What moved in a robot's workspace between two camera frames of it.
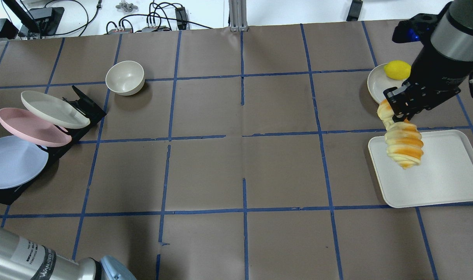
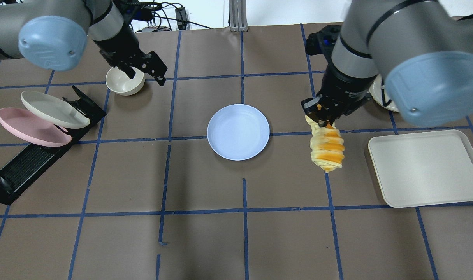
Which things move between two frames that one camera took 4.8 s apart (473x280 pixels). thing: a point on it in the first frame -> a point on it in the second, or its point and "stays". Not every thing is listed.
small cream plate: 378,81 stays
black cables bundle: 160,17 stays
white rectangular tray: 449,172 stays
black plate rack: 83,103 stays
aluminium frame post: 238,15 stays
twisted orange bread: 403,139 -> 327,145
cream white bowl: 125,78 stays
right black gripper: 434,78 -> 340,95
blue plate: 12,161 -> 238,132
